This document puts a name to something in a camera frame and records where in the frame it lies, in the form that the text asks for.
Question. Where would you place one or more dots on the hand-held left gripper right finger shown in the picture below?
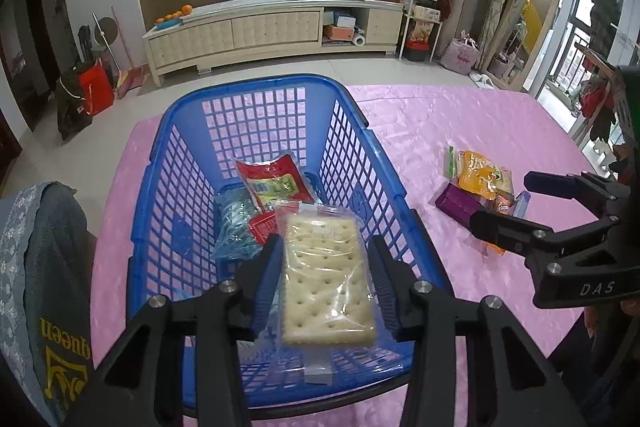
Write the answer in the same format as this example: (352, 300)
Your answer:
(385, 292)

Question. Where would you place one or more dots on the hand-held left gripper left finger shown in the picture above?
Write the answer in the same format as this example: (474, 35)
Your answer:
(265, 287)

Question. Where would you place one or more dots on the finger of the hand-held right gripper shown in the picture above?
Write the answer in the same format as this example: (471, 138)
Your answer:
(500, 229)
(545, 184)

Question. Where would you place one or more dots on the pale blue small packet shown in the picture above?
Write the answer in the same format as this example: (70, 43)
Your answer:
(521, 204)

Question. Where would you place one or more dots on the cream snack packet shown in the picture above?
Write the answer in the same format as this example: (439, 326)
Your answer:
(505, 182)

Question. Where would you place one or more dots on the clear cracker packet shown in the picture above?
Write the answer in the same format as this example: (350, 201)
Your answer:
(320, 277)

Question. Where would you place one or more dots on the purple snack packet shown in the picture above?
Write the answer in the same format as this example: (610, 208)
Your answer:
(450, 202)

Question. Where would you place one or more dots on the orange snack packet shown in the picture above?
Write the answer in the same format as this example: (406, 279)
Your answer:
(475, 174)

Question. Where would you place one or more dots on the light blue clear snack packet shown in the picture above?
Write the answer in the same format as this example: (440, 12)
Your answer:
(235, 227)

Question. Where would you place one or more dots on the green white snack packet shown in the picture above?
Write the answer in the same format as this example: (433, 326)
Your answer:
(451, 162)

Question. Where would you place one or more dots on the blue plastic mesh basket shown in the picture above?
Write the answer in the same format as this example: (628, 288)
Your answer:
(359, 203)

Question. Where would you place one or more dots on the red snack packet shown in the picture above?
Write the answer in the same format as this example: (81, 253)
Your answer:
(272, 187)

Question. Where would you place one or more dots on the person's right hand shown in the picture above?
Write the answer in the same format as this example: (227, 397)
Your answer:
(591, 322)

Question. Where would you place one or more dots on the person's leg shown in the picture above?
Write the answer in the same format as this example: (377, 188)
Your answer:
(580, 377)

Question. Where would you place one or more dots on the wooden clothes drying rack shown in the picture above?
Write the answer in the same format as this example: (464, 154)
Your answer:
(592, 99)

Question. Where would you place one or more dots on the white slippers pair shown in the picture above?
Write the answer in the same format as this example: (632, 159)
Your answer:
(482, 81)

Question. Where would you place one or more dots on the pink tablecloth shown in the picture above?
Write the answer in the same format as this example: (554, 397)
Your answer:
(425, 127)

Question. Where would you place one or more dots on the pink bag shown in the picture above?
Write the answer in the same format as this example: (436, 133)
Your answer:
(460, 57)

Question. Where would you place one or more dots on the arched standing mirror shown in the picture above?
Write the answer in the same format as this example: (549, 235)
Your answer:
(530, 22)

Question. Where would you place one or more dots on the printed food bag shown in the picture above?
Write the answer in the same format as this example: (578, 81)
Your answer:
(421, 32)

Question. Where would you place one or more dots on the red cloth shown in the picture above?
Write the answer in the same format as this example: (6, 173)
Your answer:
(445, 8)

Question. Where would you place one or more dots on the dark grey printed cloth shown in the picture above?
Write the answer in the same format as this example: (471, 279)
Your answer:
(55, 267)

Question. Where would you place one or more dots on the white shelf rack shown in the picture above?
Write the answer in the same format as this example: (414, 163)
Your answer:
(409, 17)

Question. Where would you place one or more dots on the white paper roll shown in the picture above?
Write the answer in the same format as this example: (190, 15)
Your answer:
(359, 40)

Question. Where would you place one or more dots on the pink broom and dustpan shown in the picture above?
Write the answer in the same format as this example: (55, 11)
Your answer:
(131, 82)

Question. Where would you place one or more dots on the cream tufted tv cabinet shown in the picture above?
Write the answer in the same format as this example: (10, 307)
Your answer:
(225, 37)

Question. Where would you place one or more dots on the orange box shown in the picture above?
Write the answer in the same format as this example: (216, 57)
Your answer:
(338, 33)

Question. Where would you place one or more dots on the red bag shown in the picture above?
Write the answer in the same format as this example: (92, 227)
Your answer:
(97, 89)

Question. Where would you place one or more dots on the blue white box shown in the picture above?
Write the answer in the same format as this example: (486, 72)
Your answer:
(344, 19)

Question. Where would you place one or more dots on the black bag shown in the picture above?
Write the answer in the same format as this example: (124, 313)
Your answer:
(67, 107)

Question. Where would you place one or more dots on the blue plate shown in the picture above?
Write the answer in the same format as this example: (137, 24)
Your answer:
(167, 25)

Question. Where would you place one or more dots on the small oranges pile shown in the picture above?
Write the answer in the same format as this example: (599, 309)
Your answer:
(186, 10)

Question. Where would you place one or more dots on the dark wooden door frame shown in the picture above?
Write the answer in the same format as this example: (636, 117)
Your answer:
(7, 132)
(42, 32)

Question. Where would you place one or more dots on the brown round wall disc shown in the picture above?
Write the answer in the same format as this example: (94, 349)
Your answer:
(107, 29)

